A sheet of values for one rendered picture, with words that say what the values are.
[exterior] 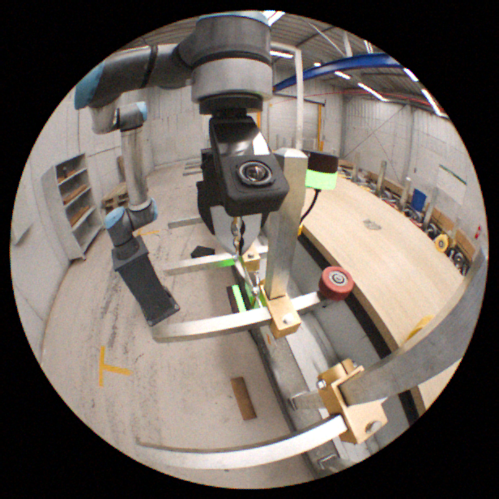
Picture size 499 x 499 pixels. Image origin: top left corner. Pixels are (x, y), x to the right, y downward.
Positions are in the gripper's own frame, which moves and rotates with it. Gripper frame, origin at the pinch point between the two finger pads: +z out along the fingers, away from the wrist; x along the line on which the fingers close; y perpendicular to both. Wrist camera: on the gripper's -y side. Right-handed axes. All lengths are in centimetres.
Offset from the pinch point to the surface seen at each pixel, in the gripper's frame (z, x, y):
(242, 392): 93, 6, -13
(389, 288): 11.0, -34.0, -11.0
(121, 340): 102, 94, 36
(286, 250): 1.6, -7.8, 0.0
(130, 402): 101, 88, -18
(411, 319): 10.8, -33.9, -21.7
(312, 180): -10.1, -10.2, -0.1
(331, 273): 10.7, -20.7, -0.5
